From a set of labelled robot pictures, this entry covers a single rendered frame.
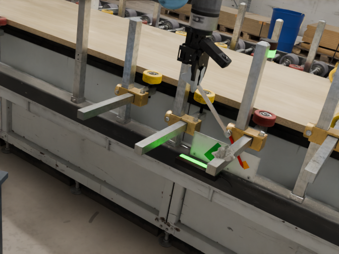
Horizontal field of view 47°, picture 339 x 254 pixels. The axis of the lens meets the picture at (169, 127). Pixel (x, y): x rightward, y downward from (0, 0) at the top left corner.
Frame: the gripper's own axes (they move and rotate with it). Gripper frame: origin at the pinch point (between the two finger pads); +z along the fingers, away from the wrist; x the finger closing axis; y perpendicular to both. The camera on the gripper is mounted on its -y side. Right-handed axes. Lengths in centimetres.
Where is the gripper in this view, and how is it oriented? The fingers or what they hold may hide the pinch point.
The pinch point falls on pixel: (195, 89)
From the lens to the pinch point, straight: 133.1
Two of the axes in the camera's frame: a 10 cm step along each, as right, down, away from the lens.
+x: -5.3, 2.8, -8.0
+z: -1.6, 8.9, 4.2
